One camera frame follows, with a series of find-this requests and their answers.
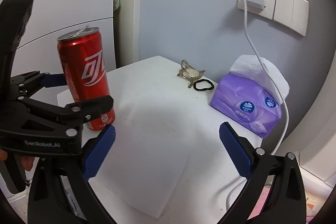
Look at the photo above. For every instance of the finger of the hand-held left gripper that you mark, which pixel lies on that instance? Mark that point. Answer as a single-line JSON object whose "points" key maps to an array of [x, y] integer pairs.
{"points": [[53, 81], [89, 106]]}

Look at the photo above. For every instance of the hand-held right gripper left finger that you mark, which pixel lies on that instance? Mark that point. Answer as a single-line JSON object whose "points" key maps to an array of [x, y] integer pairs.
{"points": [[101, 150]]}

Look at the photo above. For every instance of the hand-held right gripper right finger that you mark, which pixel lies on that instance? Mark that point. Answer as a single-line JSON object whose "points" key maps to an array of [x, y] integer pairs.
{"points": [[235, 150]]}

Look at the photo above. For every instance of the red soda can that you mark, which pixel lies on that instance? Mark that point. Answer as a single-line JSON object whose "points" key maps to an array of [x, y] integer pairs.
{"points": [[86, 64]]}

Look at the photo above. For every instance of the white paper sheet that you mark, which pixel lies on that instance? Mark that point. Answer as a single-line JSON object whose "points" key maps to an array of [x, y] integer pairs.
{"points": [[147, 174]]}

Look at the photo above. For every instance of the person's left hand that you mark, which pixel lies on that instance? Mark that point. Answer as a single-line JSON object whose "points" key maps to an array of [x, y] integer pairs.
{"points": [[27, 163]]}

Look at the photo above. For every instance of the purple tissue pack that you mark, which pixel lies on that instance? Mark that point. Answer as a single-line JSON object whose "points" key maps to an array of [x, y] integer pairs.
{"points": [[236, 98]]}

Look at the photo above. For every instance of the white nightstand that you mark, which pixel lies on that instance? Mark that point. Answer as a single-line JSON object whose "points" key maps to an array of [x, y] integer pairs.
{"points": [[157, 87]]}

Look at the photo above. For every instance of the clear hair claw clip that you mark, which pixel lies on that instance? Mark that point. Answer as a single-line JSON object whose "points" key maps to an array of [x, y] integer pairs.
{"points": [[190, 73]]}

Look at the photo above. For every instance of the cream wardrobe side panel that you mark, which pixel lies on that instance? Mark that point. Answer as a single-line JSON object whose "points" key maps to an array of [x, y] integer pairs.
{"points": [[134, 3]]}

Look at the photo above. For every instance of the white light switch plate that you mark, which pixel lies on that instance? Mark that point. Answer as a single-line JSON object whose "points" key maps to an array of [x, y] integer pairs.
{"points": [[288, 8]]}

